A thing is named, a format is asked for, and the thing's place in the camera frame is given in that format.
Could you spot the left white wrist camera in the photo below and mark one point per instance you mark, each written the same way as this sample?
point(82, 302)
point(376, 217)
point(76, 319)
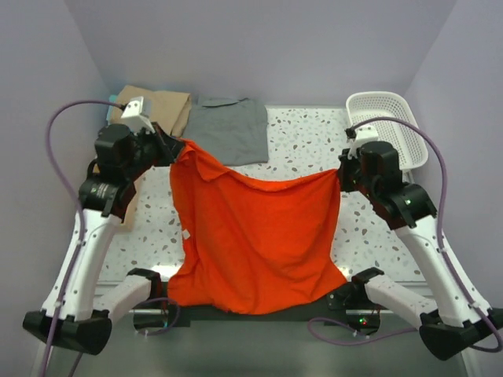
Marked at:
point(136, 115)

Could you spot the aluminium rail frame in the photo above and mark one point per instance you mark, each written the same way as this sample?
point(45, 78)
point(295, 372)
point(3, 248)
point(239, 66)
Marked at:
point(102, 286)

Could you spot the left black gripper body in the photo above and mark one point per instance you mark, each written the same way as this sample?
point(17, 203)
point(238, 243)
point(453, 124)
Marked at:
point(150, 148)

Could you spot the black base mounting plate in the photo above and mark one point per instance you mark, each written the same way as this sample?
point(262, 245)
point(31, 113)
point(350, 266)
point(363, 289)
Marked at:
point(272, 306)

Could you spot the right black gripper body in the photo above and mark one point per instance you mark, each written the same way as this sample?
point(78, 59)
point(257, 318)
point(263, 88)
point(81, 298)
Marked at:
point(351, 177)

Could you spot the beige folded t-shirt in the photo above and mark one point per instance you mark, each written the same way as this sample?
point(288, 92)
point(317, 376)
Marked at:
point(170, 110)

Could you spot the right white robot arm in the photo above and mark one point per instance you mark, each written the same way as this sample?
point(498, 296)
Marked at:
point(456, 317)

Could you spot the orange t-shirt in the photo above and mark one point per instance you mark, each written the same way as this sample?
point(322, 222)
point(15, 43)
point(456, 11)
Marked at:
point(243, 236)

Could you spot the wooden compartment tray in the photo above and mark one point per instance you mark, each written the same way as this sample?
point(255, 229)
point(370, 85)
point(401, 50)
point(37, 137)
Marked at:
point(131, 204)

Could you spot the teal folded t-shirt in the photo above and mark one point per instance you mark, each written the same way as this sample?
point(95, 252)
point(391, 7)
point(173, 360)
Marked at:
point(112, 98)

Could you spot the white plastic basket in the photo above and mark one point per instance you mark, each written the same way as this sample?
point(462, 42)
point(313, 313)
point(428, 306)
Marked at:
point(411, 147)

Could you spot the grey folded t-shirt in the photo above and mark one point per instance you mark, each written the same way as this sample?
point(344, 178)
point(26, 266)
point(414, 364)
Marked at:
point(234, 131)

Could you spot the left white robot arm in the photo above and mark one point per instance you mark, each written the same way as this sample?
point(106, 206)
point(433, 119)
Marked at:
point(71, 317)

